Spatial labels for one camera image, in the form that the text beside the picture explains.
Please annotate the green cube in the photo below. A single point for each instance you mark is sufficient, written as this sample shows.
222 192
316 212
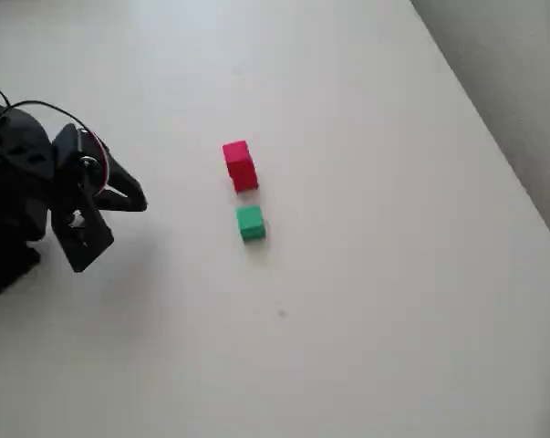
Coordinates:
249 222

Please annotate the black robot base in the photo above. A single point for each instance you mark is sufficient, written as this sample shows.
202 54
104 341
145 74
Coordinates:
5 269

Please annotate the red cube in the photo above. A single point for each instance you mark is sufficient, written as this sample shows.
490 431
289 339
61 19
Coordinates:
246 180
236 153

